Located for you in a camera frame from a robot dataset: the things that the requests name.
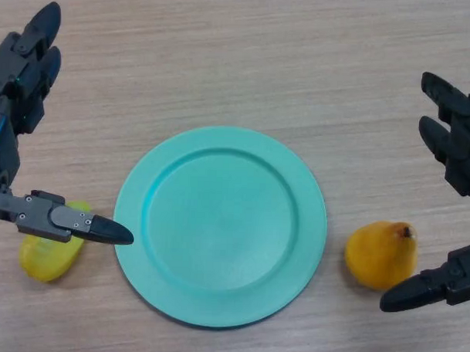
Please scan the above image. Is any yellow orange pear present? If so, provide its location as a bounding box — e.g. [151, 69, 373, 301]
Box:
[342, 218, 420, 293]

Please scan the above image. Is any teal round plate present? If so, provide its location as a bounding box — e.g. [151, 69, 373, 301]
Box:
[110, 121, 332, 334]

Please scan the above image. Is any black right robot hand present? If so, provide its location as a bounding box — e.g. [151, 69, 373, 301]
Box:
[379, 70, 470, 316]

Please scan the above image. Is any yellow green starfruit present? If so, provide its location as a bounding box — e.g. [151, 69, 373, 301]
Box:
[18, 198, 92, 285]

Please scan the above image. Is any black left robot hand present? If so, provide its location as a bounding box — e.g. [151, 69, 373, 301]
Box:
[0, 0, 143, 246]

